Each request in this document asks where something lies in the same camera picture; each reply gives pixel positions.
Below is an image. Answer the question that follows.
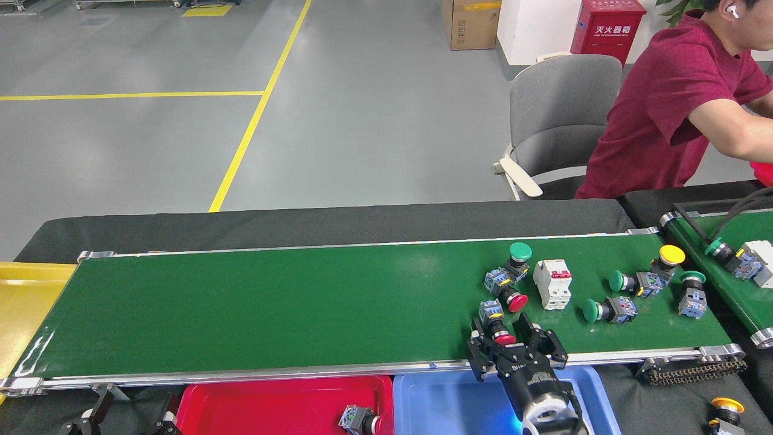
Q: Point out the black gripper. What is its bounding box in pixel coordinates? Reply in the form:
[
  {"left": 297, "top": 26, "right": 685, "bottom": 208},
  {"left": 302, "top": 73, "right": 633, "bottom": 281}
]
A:
[{"left": 466, "top": 313, "right": 571, "bottom": 417}]

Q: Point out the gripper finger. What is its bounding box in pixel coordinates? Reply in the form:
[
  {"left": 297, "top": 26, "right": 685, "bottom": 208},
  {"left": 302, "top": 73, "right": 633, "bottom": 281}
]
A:
[
  {"left": 154, "top": 396, "right": 182, "bottom": 435},
  {"left": 60, "top": 390, "right": 115, "bottom": 435}
]

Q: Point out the red mushroom push button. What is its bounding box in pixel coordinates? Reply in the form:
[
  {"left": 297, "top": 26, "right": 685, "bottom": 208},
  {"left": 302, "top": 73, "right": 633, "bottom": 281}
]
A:
[
  {"left": 478, "top": 300, "right": 518, "bottom": 346},
  {"left": 338, "top": 404, "right": 382, "bottom": 435},
  {"left": 484, "top": 269, "right": 530, "bottom": 314}
]

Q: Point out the white circuit breaker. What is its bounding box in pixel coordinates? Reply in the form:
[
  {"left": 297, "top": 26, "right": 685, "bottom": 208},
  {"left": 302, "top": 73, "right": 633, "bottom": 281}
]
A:
[
  {"left": 744, "top": 240, "right": 773, "bottom": 289},
  {"left": 533, "top": 259, "right": 573, "bottom": 311}
]

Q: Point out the green mushroom push button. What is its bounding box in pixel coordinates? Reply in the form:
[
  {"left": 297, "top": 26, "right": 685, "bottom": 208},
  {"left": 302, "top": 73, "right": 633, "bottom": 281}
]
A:
[
  {"left": 504, "top": 242, "right": 533, "bottom": 282},
  {"left": 678, "top": 271, "right": 708, "bottom": 320},
  {"left": 609, "top": 269, "right": 664, "bottom": 299},
  {"left": 704, "top": 237, "right": 765, "bottom": 280},
  {"left": 583, "top": 296, "right": 638, "bottom": 324}
]

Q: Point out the blue plastic tray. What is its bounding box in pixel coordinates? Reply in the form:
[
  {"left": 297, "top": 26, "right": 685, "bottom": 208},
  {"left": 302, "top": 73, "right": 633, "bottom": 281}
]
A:
[{"left": 393, "top": 364, "right": 623, "bottom": 435}]

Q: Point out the red plastic tray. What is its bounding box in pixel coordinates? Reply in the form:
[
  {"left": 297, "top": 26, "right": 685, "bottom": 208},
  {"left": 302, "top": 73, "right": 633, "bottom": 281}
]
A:
[{"left": 175, "top": 375, "right": 395, "bottom": 435}]

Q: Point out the long green conveyor belt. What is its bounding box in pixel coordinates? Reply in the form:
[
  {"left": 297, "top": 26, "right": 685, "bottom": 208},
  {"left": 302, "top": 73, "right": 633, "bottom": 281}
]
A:
[{"left": 0, "top": 227, "right": 746, "bottom": 399}]

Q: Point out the green feeder conveyor belt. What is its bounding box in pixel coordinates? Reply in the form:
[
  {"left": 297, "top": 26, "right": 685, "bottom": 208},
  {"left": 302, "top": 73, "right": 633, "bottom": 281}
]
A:
[{"left": 659, "top": 208, "right": 773, "bottom": 350}]

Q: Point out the yellow plastic bin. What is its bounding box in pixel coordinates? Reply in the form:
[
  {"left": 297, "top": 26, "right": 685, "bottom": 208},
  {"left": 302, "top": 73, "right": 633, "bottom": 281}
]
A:
[{"left": 0, "top": 262, "right": 78, "bottom": 405}]

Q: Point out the yellow mushroom push button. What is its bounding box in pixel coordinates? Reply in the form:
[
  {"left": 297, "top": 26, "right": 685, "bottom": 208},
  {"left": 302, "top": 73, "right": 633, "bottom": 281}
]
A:
[
  {"left": 649, "top": 244, "right": 687, "bottom": 282},
  {"left": 708, "top": 397, "right": 746, "bottom": 435}
]

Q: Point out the black angled guide bar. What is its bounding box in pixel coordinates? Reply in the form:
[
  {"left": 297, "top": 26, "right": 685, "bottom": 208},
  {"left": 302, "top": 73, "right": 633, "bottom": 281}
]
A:
[{"left": 672, "top": 196, "right": 773, "bottom": 243}]

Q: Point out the grey office chair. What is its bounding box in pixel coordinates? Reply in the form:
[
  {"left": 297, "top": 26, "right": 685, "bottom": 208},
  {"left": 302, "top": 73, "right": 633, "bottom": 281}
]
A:
[{"left": 492, "top": 53, "right": 623, "bottom": 201}]

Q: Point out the seated person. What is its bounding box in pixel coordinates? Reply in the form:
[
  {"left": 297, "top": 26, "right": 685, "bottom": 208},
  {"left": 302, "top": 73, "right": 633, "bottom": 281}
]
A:
[{"left": 575, "top": 0, "right": 773, "bottom": 200}]

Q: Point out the red plastic bin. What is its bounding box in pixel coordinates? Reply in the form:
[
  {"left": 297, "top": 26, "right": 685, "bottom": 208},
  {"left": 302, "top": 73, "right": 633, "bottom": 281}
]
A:
[{"left": 749, "top": 158, "right": 773, "bottom": 188}]

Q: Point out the brown cardboard box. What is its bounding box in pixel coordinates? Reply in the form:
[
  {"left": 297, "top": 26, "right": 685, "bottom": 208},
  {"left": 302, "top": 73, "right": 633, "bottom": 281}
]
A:
[{"left": 442, "top": 0, "right": 502, "bottom": 51}]

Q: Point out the red fire extinguisher box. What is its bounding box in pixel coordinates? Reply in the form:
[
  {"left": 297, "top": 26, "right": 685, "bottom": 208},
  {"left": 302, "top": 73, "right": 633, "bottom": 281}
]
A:
[{"left": 570, "top": 0, "right": 647, "bottom": 67}]

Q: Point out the green potted plant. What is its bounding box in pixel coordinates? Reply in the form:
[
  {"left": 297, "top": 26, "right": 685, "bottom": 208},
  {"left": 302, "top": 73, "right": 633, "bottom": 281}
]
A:
[{"left": 655, "top": 0, "right": 704, "bottom": 28}]

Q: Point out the black drive chain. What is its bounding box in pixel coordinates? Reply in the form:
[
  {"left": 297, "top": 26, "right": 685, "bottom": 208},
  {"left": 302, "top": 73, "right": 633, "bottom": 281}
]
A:
[{"left": 640, "top": 356, "right": 748, "bottom": 386}]

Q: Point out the black curved cable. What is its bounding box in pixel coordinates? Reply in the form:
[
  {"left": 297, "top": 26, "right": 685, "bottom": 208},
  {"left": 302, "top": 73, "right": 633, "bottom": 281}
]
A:
[{"left": 708, "top": 186, "right": 773, "bottom": 242}]

